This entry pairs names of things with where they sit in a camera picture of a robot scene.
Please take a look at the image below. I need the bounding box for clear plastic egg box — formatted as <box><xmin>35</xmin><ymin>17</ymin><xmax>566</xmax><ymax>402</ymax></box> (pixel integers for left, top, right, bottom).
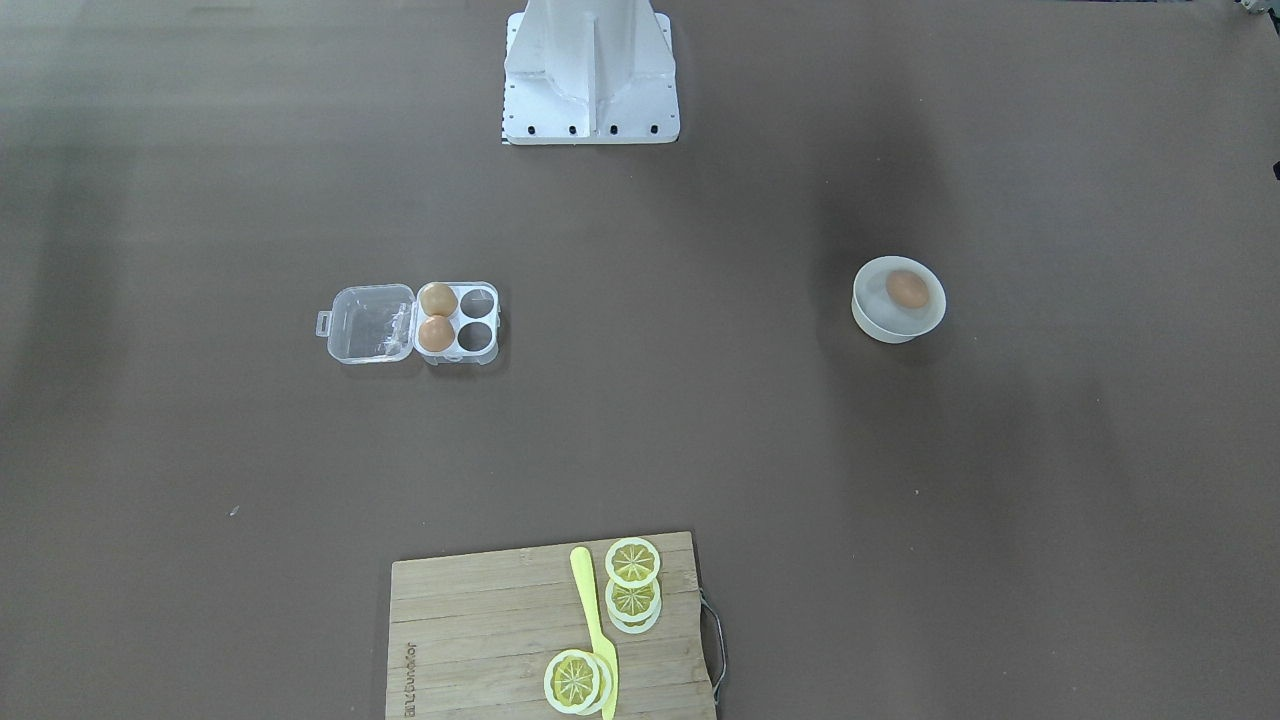
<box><xmin>314</xmin><ymin>281</ymin><xmax>500</xmax><ymax>366</ymax></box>

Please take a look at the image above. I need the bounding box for brown egg from bowl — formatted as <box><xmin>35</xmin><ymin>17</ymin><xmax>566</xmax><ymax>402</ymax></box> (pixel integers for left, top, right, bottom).
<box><xmin>884</xmin><ymin>270</ymin><xmax>931</xmax><ymax>310</ymax></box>

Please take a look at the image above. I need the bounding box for brown egg front slot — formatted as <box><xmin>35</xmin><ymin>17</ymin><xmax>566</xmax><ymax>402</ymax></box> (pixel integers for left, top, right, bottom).
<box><xmin>416</xmin><ymin>315</ymin><xmax>456</xmax><ymax>354</ymax></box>

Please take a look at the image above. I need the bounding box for brown egg slot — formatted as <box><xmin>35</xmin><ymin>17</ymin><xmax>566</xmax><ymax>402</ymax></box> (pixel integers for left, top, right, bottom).
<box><xmin>417</xmin><ymin>282</ymin><xmax>460</xmax><ymax>318</ymax></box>
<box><xmin>416</xmin><ymin>315</ymin><xmax>456</xmax><ymax>354</ymax></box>

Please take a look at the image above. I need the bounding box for brown egg rear slot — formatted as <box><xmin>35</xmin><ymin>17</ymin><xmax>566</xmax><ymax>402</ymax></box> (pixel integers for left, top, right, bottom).
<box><xmin>417</xmin><ymin>282</ymin><xmax>460</xmax><ymax>318</ymax></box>

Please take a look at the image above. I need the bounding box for lemon slice top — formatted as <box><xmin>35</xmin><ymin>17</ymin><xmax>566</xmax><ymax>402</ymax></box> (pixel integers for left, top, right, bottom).
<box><xmin>604</xmin><ymin>537</ymin><xmax>662</xmax><ymax>589</ymax></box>

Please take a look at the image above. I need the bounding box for yellow plastic knife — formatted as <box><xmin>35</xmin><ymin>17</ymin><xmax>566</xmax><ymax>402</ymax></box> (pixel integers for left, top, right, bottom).
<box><xmin>570</xmin><ymin>546</ymin><xmax>620</xmax><ymax>720</ymax></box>

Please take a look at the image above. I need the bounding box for white round bowl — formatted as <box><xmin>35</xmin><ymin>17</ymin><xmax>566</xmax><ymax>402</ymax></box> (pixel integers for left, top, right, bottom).
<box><xmin>850</xmin><ymin>256</ymin><xmax>948</xmax><ymax>345</ymax></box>

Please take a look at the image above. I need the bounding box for bamboo cutting board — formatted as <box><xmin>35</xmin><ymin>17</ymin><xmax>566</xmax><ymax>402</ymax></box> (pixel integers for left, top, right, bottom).
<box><xmin>385</xmin><ymin>530</ymin><xmax>719</xmax><ymax>719</ymax></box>

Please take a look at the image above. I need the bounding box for lemon slice bottom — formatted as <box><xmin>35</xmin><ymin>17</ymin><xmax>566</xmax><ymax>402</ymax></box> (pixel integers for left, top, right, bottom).
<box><xmin>543</xmin><ymin>650</ymin><xmax>614</xmax><ymax>716</ymax></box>

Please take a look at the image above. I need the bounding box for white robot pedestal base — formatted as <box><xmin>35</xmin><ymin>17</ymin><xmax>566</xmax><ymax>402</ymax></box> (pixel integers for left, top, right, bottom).
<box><xmin>500</xmin><ymin>1</ymin><xmax>681</xmax><ymax>146</ymax></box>

